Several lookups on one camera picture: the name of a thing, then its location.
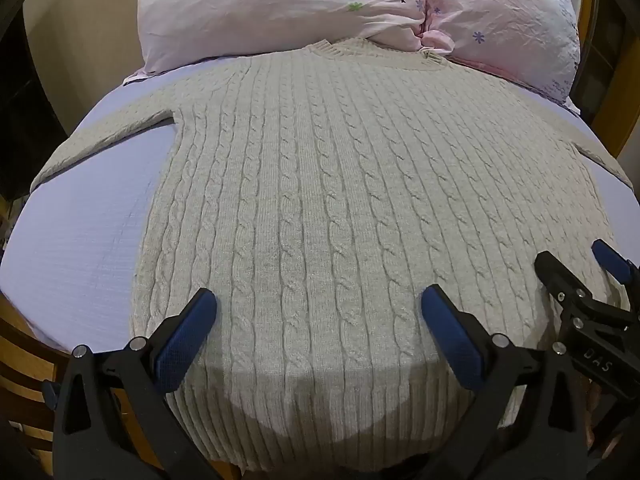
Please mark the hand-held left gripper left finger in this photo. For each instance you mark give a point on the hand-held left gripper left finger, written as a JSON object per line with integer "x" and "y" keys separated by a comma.
{"x": 186, "y": 332}

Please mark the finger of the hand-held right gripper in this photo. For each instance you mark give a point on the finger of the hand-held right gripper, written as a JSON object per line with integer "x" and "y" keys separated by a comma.
{"x": 550, "y": 275}
{"x": 612, "y": 260}

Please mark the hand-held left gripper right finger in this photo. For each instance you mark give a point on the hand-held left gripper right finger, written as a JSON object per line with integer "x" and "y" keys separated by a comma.
{"x": 452, "y": 332}

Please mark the lavender bed sheet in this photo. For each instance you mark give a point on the lavender bed sheet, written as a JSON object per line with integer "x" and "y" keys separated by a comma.
{"x": 80, "y": 240}

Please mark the small pink floral pillow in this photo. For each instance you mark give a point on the small pink floral pillow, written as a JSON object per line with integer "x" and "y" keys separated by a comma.
{"x": 505, "y": 25}

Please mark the large pink floral pillow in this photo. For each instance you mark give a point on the large pink floral pillow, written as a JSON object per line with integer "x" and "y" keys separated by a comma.
{"x": 280, "y": 7}

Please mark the wooden bed frame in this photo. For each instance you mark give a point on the wooden bed frame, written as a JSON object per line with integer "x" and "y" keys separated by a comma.
{"x": 25, "y": 390}

